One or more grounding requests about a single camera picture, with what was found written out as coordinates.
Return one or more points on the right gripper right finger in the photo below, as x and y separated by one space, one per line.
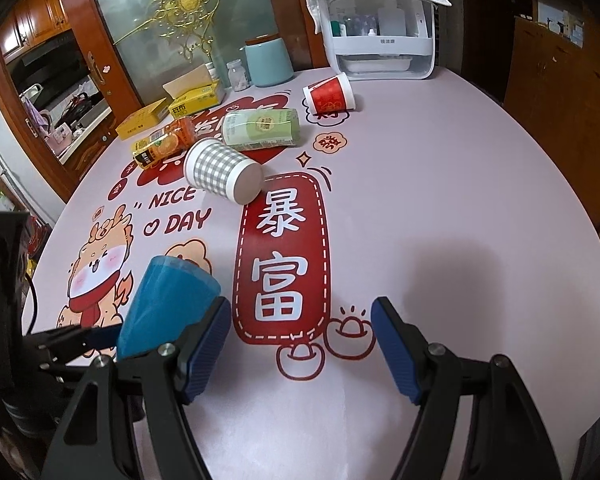
506 438

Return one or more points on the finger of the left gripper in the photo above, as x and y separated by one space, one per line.
62 345

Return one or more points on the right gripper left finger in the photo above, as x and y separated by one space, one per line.
95 437

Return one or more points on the blue plastic cup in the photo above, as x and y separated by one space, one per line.
173 294

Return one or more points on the grey checked paper cup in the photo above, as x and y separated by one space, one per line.
213 167

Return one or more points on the red paper cup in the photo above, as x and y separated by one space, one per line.
331 95

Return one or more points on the orange juice carton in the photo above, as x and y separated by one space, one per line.
174 138

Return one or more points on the printed pink tablecloth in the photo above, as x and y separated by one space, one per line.
429 194

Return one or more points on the flat yellow box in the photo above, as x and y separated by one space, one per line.
147 117

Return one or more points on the yellow tissue box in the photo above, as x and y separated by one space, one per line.
195 91

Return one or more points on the small clear pill bottle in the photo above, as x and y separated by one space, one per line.
237 75

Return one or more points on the wooden glass door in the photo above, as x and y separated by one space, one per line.
129 49

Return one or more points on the teal canister with lid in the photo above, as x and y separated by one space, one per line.
268 60

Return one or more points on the white cosmetics organizer box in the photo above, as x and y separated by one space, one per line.
379 39

